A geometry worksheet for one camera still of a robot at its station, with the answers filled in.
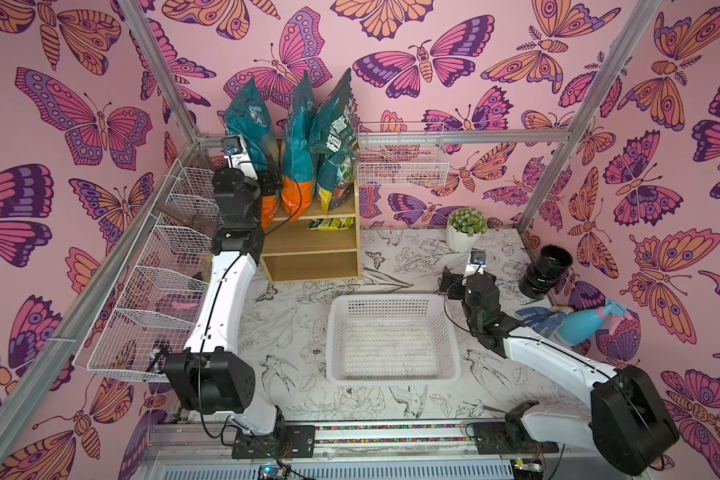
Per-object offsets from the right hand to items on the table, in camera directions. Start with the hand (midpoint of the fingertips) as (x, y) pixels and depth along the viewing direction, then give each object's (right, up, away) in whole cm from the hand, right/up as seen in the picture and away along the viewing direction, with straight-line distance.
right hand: (457, 269), depth 84 cm
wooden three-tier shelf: (-41, +7, +11) cm, 43 cm away
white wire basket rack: (-79, -10, -8) cm, 80 cm away
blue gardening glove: (+28, -16, +8) cm, 33 cm away
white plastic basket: (-20, -22, +7) cm, 30 cm away
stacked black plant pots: (+29, -2, +9) cm, 30 cm away
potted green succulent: (+8, +13, +17) cm, 23 cm away
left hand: (-50, +28, -14) cm, 59 cm away
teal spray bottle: (+37, -17, +4) cm, 41 cm away
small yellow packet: (-37, +14, +11) cm, 41 cm away
